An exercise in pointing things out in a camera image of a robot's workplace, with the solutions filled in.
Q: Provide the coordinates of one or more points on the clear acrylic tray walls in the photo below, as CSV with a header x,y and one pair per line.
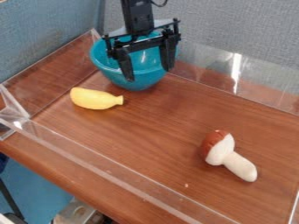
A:
x,y
130,159

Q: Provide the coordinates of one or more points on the brown and white toy mushroom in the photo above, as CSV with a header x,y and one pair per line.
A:
x,y
218,151

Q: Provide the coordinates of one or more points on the grey metal bracket under table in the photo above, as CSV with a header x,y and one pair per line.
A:
x,y
78,213

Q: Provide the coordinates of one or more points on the blue plastic bowl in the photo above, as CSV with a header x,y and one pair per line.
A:
x,y
149,70

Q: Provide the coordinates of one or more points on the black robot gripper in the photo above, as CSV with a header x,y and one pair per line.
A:
x,y
142,33

